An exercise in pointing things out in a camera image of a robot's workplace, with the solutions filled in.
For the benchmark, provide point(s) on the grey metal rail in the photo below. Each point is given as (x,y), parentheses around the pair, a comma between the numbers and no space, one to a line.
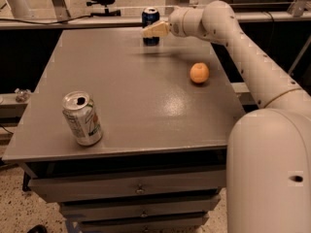
(112,22)

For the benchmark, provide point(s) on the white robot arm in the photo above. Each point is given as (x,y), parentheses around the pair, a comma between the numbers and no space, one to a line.
(268,162)

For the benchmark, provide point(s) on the orange fruit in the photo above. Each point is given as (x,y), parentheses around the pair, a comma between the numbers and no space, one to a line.
(199,73)

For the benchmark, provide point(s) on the grey drawer cabinet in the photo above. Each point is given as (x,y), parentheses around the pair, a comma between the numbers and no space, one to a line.
(161,160)

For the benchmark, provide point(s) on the blue pepsi can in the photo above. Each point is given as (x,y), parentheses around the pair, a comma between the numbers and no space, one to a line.
(149,16)

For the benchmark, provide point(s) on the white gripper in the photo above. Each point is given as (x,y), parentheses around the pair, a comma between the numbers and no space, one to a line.
(177,25)

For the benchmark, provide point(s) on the white green soda can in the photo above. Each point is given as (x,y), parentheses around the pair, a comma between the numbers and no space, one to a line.
(80,113)

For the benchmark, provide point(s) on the crumpled clear wrapper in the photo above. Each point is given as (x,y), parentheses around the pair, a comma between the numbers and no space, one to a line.
(22,95)

